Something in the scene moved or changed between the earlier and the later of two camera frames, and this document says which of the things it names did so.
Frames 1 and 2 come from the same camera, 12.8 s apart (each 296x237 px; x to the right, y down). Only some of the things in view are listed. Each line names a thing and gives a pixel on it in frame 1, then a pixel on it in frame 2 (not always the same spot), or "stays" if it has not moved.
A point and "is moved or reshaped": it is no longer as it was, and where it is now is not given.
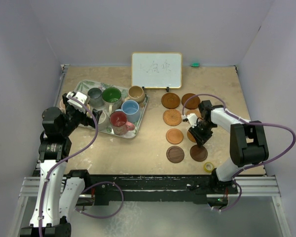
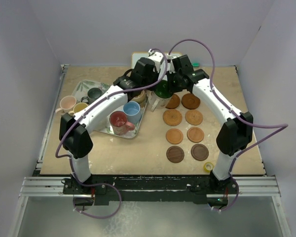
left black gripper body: (79, 117) -> (153, 77)
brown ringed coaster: (170, 100) stays
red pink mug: (118, 123) stays
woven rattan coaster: (172, 117) stays
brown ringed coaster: (193, 102) stays
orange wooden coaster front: (174, 136) stays
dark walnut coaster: (175, 154) stays
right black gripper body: (203, 131) -> (174, 82)
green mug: (111, 99) is moved or reshaped
